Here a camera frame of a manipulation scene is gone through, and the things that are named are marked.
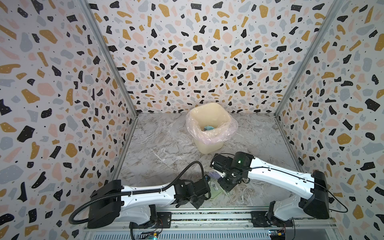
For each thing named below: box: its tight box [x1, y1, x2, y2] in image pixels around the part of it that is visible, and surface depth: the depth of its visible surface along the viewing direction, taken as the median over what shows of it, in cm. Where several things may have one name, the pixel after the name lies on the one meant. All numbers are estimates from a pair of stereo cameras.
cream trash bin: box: [190, 102, 231, 154], surface depth 91 cm
